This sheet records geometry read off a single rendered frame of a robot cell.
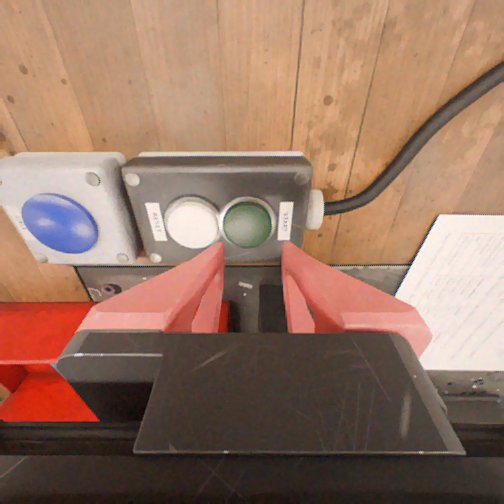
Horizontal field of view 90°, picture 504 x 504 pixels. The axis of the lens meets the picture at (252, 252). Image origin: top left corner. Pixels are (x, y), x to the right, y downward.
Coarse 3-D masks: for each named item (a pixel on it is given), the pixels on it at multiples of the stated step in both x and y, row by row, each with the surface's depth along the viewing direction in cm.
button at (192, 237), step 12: (180, 204) 14; (192, 204) 14; (180, 216) 14; (192, 216) 14; (204, 216) 14; (168, 228) 15; (180, 228) 15; (192, 228) 15; (204, 228) 15; (216, 228) 15; (180, 240) 15; (192, 240) 15; (204, 240) 15
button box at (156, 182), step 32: (480, 96) 14; (160, 160) 14; (192, 160) 14; (224, 160) 14; (256, 160) 14; (288, 160) 14; (128, 192) 14; (160, 192) 14; (192, 192) 14; (224, 192) 14; (256, 192) 14; (288, 192) 14; (320, 192) 16; (160, 224) 15; (288, 224) 16; (320, 224) 16; (160, 256) 17; (192, 256) 17; (224, 256) 17; (256, 256) 17
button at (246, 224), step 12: (240, 204) 14; (252, 204) 14; (228, 216) 14; (240, 216) 14; (252, 216) 14; (264, 216) 14; (228, 228) 15; (240, 228) 15; (252, 228) 15; (264, 228) 15; (240, 240) 15; (252, 240) 15; (264, 240) 15
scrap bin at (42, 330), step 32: (0, 320) 22; (32, 320) 22; (64, 320) 22; (192, 320) 22; (224, 320) 22; (0, 352) 19; (32, 352) 19; (0, 384) 27; (32, 384) 29; (64, 384) 29; (0, 416) 26; (32, 416) 26; (64, 416) 26
